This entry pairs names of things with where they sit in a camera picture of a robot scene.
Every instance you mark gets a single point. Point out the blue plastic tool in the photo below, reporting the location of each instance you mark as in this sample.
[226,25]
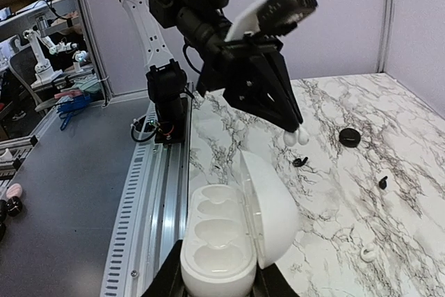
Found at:
[67,110]

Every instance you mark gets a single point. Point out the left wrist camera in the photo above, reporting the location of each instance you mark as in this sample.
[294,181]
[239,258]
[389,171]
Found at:
[270,17]

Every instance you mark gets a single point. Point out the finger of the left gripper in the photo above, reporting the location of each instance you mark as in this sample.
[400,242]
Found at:
[236,89]
[270,96]

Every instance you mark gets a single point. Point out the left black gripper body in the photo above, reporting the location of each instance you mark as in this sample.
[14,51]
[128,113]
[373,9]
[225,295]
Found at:
[222,59]

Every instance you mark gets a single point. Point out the right corner aluminium post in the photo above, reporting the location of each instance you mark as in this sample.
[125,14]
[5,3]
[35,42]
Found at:
[385,36]

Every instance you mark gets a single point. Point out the black earbud case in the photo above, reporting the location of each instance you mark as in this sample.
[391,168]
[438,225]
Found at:
[11,207]

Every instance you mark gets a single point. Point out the black earbud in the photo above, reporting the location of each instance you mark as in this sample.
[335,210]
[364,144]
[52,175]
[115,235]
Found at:
[299,162]
[383,183]

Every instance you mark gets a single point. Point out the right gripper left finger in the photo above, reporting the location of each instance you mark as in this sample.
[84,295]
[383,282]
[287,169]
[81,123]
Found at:
[168,281]

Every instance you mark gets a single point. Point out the small white background robot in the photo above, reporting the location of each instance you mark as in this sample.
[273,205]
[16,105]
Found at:
[44,72]

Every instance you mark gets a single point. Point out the aluminium front rail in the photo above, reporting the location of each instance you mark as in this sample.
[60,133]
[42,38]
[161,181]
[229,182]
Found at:
[151,216]

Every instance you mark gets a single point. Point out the black earbud upper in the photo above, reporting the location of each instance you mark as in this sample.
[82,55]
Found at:
[299,162]

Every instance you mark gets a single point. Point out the white earbud charging case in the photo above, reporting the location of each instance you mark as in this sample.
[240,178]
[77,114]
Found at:
[233,232]

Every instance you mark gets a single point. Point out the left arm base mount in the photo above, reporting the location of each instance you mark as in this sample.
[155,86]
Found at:
[165,85]

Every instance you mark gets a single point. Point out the black round charging case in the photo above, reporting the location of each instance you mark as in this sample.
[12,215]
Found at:
[349,137]

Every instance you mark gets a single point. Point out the black earbud lower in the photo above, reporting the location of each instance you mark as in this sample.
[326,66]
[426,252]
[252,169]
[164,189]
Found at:
[383,183]

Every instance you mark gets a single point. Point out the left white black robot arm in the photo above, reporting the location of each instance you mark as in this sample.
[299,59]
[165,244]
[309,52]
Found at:
[166,28]

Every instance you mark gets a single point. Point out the pink white earbud case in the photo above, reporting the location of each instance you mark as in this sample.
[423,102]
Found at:
[15,190]

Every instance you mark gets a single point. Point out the corner aluminium post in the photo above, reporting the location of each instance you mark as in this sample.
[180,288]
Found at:
[90,38]
[385,36]

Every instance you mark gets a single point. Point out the left corner aluminium post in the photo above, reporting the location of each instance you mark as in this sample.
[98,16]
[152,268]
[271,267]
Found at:
[90,38]

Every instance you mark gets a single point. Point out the white earbud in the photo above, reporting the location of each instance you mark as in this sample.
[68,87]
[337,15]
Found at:
[300,136]
[368,253]

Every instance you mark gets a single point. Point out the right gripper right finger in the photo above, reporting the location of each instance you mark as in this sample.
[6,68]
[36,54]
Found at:
[270,282]

